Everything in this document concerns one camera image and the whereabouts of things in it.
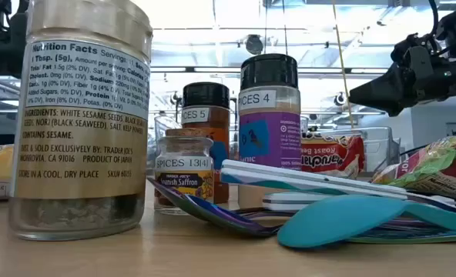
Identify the orange spice bottle black lid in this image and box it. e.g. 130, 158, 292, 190
180, 82, 232, 205

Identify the purple head iridescent spoon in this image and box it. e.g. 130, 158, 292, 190
184, 194, 290, 238

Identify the tan lid seasoning jar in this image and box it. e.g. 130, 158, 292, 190
8, 0, 154, 242

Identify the green red ramen packet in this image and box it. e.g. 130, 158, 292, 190
370, 134, 456, 203

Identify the roast beef ramen packet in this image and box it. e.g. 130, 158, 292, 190
300, 132, 367, 181

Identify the teal spoon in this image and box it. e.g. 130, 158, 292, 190
277, 194, 456, 249

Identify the rainbow iridescent spoon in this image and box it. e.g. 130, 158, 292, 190
345, 217, 456, 245

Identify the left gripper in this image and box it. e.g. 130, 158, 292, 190
0, 0, 29, 76

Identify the small cork lid saffron jar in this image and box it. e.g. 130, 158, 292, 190
153, 127, 216, 215

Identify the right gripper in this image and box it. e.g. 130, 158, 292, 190
348, 34, 456, 118

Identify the yellow cable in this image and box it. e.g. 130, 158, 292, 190
330, 0, 355, 131

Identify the purple label spice bottle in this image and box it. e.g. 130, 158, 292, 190
237, 53, 303, 211

